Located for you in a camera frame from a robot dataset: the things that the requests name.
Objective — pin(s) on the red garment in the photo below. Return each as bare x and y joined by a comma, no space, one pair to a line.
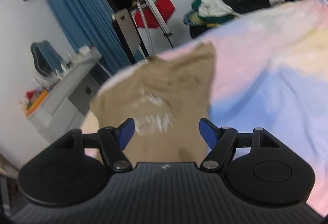
164,7

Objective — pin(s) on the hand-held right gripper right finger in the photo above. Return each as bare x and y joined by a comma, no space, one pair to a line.
208,133

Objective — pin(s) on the wavy-edged mirror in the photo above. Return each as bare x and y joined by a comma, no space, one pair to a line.
44,58

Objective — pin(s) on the garment steamer stand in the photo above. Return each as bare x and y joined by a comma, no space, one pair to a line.
156,14

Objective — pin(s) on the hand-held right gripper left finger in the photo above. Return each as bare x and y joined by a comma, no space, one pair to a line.
125,133

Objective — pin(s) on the blue curtain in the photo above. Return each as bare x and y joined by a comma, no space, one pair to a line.
82,14

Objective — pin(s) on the white dressing table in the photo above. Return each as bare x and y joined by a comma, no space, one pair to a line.
69,85

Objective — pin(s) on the green garment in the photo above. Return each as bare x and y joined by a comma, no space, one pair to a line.
205,19

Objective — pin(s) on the tan t-shirt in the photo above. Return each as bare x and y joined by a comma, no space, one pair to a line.
158,85

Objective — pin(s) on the orange tray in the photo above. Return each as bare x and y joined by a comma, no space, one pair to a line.
37,102

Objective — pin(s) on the bed with pastel sheet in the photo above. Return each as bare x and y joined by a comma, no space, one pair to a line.
269,72

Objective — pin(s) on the white garment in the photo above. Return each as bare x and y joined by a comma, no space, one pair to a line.
214,7

